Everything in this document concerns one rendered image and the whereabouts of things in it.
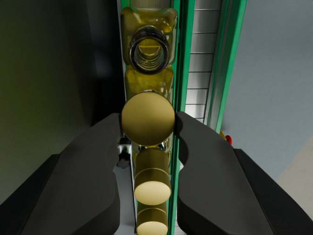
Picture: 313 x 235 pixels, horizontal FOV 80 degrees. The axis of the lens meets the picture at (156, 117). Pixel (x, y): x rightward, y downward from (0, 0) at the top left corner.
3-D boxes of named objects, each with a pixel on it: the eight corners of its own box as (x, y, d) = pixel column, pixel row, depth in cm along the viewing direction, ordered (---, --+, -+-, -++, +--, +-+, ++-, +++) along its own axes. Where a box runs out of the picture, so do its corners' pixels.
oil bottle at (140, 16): (133, 7, 34) (114, 5, 15) (165, 8, 34) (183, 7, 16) (135, 40, 37) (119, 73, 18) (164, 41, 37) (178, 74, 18)
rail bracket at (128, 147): (106, 119, 46) (91, 156, 34) (134, 118, 46) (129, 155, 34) (108, 132, 48) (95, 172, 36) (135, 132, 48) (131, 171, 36)
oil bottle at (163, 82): (134, 42, 37) (119, 77, 18) (163, 41, 37) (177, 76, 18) (137, 71, 40) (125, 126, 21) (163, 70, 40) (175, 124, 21)
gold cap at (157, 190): (135, 147, 20) (131, 180, 16) (169, 147, 20) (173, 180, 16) (136, 171, 21) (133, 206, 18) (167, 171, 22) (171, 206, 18)
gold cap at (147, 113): (127, 98, 16) (118, 90, 11) (170, 97, 16) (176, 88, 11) (128, 141, 16) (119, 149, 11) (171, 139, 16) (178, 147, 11)
